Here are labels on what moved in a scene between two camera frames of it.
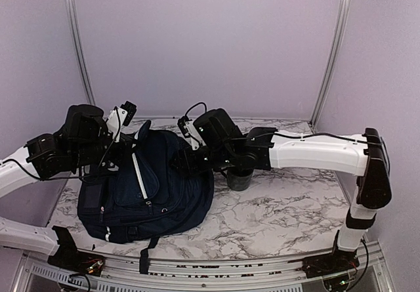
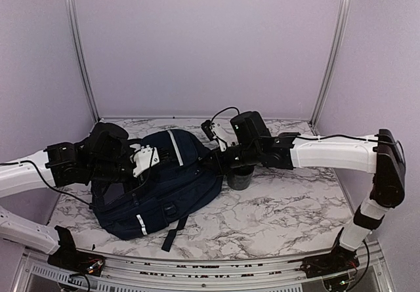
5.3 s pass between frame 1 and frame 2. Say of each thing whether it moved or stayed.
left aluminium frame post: stayed
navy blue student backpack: moved
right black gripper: moved
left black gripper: moved
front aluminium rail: stayed
